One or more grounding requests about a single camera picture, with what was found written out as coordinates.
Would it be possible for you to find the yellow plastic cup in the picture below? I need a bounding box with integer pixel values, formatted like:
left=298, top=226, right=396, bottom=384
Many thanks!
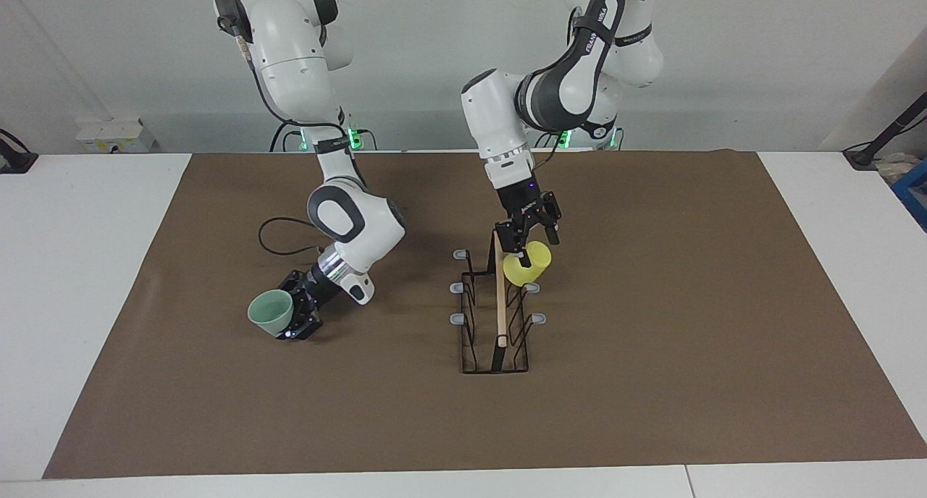
left=503, top=241, right=553, bottom=287

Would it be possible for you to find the brown table mat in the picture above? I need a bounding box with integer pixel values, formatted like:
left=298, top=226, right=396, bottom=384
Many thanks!
left=42, top=151, right=927, bottom=479

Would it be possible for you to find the black base cable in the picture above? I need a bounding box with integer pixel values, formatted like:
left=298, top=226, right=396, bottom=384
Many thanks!
left=269, top=122, right=299, bottom=153

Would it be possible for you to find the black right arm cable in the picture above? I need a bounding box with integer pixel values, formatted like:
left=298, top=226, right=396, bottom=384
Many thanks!
left=230, top=17, right=345, bottom=257

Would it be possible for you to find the pale green plastic cup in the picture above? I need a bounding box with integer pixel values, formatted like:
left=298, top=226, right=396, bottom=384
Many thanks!
left=248, top=290, right=294, bottom=338

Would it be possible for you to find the black stand pole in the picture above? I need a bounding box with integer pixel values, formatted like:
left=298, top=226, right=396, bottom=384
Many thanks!
left=842, top=91, right=927, bottom=170

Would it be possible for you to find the black wire cup rack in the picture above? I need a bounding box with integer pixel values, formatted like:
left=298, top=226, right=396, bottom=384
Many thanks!
left=450, top=223, right=548, bottom=374

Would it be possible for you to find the white power strip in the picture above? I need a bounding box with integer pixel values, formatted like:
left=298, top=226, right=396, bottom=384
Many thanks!
left=75, top=117, right=155, bottom=153

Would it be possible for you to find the blue box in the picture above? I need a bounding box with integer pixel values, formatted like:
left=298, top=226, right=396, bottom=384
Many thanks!
left=892, top=158, right=927, bottom=231

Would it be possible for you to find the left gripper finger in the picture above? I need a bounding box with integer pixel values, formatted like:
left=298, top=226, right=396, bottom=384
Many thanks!
left=534, top=192, right=562, bottom=244
left=495, top=221, right=529, bottom=269

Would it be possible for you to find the white crumpled bag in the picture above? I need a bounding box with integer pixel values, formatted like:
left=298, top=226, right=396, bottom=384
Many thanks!
left=875, top=153, right=918, bottom=185

